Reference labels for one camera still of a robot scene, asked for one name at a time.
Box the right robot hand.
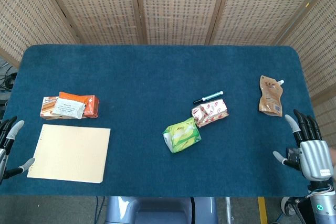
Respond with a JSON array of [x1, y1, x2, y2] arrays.
[[272, 109, 335, 182]]

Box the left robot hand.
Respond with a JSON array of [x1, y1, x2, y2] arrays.
[[0, 116, 36, 185]]

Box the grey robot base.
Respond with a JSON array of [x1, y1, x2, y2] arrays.
[[104, 196, 218, 224]]

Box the orange biscuit box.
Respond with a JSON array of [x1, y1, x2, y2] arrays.
[[39, 96, 60, 118]]

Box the beige paper sheet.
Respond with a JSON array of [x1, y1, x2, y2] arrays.
[[26, 124, 111, 184]]

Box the white wet wipes pack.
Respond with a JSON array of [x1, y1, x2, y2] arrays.
[[51, 98, 87, 120]]

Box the brown spout pouch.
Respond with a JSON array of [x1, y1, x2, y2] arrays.
[[258, 74, 285, 117]]

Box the orange snack box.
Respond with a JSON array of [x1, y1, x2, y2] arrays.
[[58, 91, 100, 119]]

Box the red white tissue pack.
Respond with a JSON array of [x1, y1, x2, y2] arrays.
[[191, 98, 229, 129]]

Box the black white marker pen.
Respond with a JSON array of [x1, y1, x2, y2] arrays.
[[193, 91, 224, 105]]

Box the green tissue pack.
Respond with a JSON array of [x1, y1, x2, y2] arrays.
[[162, 118, 202, 154]]

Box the blue table cloth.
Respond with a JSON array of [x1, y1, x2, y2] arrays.
[[0, 44, 317, 198]]

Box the woven bamboo folding screen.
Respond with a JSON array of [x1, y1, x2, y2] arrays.
[[0, 0, 336, 130]]

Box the black cables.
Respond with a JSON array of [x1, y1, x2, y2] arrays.
[[0, 61, 18, 96]]

